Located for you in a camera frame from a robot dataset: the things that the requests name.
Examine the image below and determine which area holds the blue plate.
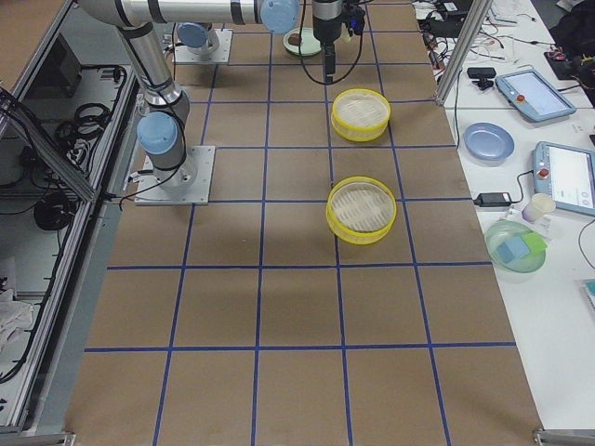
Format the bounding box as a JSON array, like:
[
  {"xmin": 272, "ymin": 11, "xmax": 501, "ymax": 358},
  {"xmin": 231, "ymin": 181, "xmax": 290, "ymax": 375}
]
[{"xmin": 464, "ymin": 122, "xmax": 515, "ymax": 166}]

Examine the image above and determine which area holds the blue sponge block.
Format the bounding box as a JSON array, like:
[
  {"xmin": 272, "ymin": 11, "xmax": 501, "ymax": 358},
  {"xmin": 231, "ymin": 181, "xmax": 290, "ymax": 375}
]
[{"xmin": 496, "ymin": 236, "xmax": 528, "ymax": 264}]

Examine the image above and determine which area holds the teach pendant far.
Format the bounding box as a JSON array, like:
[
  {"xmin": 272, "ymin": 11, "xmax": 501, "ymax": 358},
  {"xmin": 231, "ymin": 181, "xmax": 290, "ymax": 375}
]
[{"xmin": 495, "ymin": 69, "xmax": 576, "ymax": 123}]

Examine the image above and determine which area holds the yellow steamer basket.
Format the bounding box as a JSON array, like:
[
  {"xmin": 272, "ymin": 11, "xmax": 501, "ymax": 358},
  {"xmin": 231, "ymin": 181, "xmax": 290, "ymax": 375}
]
[
  {"xmin": 331, "ymin": 88, "xmax": 391, "ymax": 142},
  {"xmin": 325, "ymin": 176, "xmax": 398, "ymax": 245}
]

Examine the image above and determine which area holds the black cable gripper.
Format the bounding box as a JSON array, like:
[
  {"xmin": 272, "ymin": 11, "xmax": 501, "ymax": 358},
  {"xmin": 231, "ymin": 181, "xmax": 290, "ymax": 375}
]
[{"xmin": 298, "ymin": 0, "xmax": 369, "ymax": 86}]

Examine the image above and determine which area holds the black webcam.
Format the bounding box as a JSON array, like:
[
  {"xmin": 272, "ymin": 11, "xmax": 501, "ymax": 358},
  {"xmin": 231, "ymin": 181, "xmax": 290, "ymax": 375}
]
[{"xmin": 467, "ymin": 67, "xmax": 496, "ymax": 91}]

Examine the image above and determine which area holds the green glass bowl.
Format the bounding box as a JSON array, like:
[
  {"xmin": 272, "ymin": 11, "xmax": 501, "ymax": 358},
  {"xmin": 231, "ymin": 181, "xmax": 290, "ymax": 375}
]
[{"xmin": 484, "ymin": 220, "xmax": 548, "ymax": 273}]

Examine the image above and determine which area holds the light green plate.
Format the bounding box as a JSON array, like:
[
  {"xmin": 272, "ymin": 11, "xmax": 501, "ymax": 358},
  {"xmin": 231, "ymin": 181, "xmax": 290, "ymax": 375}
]
[{"xmin": 283, "ymin": 27, "xmax": 322, "ymax": 57}]

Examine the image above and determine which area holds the green sponge block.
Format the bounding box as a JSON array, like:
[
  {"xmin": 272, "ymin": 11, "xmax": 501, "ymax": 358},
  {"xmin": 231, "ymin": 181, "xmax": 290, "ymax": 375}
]
[{"xmin": 521, "ymin": 231, "xmax": 548, "ymax": 256}]

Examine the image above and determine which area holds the paper cup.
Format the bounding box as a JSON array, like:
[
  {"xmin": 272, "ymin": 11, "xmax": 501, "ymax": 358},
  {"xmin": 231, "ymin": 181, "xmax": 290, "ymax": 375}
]
[{"xmin": 522, "ymin": 193, "xmax": 556, "ymax": 222}]

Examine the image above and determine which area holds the aluminium frame post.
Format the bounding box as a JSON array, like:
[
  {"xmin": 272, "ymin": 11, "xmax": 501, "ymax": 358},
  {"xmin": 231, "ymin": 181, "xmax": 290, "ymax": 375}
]
[{"xmin": 435, "ymin": 0, "xmax": 492, "ymax": 106}]

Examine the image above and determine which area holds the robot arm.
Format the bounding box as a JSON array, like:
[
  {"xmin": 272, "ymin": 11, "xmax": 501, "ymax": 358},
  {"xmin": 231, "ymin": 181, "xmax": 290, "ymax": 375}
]
[
  {"xmin": 80, "ymin": 1, "xmax": 299, "ymax": 204},
  {"xmin": 177, "ymin": 22, "xmax": 219, "ymax": 59}
]

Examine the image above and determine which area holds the teach pendant near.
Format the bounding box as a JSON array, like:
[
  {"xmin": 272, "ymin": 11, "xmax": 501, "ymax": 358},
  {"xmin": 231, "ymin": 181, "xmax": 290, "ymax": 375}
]
[{"xmin": 533, "ymin": 141, "xmax": 594, "ymax": 216}]

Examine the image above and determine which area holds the black power adapter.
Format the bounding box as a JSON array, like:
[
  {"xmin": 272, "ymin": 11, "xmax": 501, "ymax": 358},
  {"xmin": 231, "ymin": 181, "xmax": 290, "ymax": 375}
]
[{"xmin": 473, "ymin": 192, "xmax": 515, "ymax": 208}]

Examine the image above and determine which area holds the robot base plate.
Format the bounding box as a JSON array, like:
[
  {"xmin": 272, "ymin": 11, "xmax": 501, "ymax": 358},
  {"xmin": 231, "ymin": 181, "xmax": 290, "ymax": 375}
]
[
  {"xmin": 174, "ymin": 29, "xmax": 232, "ymax": 65},
  {"xmin": 134, "ymin": 146, "xmax": 216, "ymax": 205}
]

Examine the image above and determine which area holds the brown bun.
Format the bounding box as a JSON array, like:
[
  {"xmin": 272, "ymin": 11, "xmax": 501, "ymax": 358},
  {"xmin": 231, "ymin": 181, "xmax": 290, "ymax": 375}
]
[{"xmin": 287, "ymin": 33, "xmax": 301, "ymax": 46}]

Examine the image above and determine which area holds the teach pendant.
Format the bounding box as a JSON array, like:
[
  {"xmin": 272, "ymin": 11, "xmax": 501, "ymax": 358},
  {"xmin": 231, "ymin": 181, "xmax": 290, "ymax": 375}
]
[
  {"xmin": 533, "ymin": 141, "xmax": 594, "ymax": 216},
  {"xmin": 495, "ymin": 69, "xmax": 576, "ymax": 123}
]

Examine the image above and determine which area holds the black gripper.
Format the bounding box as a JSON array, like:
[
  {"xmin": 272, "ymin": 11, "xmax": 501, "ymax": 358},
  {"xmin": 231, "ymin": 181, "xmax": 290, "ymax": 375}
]
[{"xmin": 311, "ymin": 0, "xmax": 343, "ymax": 85}]

